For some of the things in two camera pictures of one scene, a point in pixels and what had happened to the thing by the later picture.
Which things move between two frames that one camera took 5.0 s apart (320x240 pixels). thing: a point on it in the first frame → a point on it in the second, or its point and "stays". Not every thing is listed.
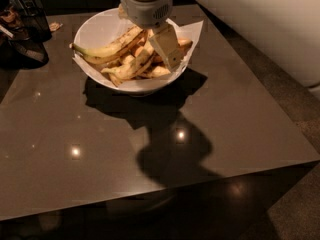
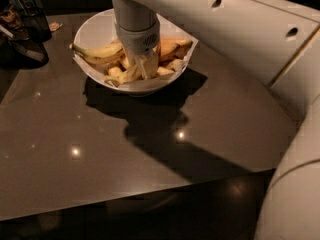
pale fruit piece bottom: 160,71 stays
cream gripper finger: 121,12 → 133,59
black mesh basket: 34,27 stays
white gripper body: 145,13 → 137,39
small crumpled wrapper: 54,26 stays
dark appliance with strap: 18,48 stays
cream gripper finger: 167,46 → 150,63
